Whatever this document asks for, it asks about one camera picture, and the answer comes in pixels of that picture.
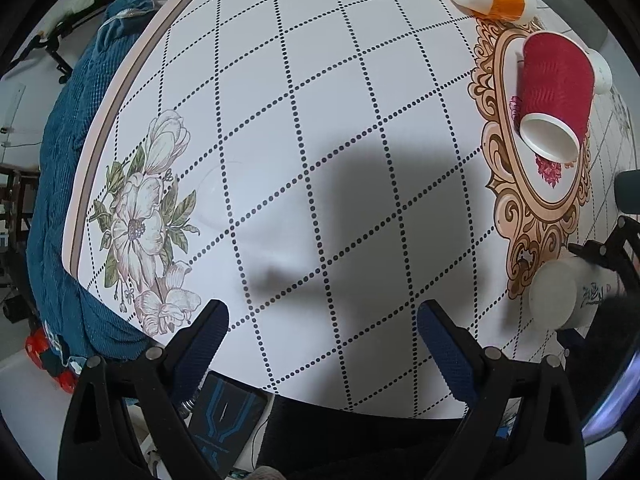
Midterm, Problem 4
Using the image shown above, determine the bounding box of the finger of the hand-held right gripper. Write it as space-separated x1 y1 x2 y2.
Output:
567 216 640 291

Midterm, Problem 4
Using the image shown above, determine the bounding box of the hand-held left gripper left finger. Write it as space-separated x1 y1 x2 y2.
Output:
57 299 231 480

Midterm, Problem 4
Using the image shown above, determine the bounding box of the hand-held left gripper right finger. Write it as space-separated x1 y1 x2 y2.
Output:
417 300 588 480

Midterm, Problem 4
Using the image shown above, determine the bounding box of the white printed cup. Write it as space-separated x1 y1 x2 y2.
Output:
528 255 623 332

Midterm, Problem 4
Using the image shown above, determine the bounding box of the red ribbed paper cup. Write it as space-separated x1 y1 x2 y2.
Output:
515 31 596 162

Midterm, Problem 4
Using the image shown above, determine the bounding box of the small white cup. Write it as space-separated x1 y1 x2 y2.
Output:
586 48 614 95

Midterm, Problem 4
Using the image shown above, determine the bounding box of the dark grey round object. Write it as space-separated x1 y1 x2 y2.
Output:
616 170 640 212

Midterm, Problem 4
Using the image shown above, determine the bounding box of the black box with blue pattern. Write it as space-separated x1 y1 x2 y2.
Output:
186 371 269 480

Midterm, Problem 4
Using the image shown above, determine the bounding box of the red plastic object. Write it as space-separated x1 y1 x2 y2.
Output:
26 331 83 393

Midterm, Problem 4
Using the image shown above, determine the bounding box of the blue quilted blanket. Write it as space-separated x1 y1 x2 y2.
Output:
27 0 166 376

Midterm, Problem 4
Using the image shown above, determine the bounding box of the dark wooden chair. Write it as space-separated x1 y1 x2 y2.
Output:
0 162 43 261

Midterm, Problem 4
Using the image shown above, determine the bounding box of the black stand with wheels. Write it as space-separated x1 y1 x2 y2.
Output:
10 17 108 85

